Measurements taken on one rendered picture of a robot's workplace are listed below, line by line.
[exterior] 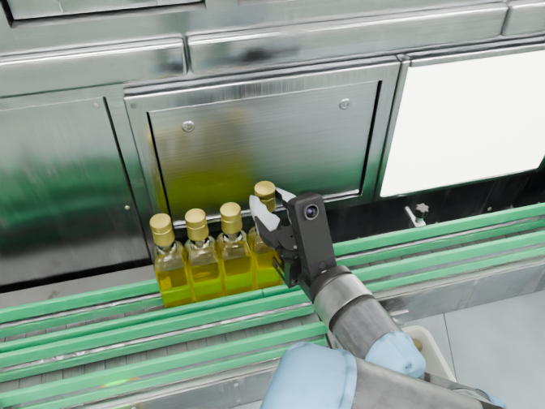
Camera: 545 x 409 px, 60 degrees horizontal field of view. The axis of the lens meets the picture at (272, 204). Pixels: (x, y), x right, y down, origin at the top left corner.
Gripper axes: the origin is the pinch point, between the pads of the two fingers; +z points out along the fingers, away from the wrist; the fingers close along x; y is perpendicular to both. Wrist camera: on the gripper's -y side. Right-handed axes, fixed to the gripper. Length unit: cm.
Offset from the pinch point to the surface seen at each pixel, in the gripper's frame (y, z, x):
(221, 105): -9.5, 13.7, -0.8
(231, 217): 2.5, 0.2, -6.3
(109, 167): 2.7, 22.5, -20.4
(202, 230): 4.6, 1.5, -11.1
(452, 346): 43, -23, 34
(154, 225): 2.3, 4.4, -17.9
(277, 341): 23.9, -12.6, -4.7
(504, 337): 44, -27, 46
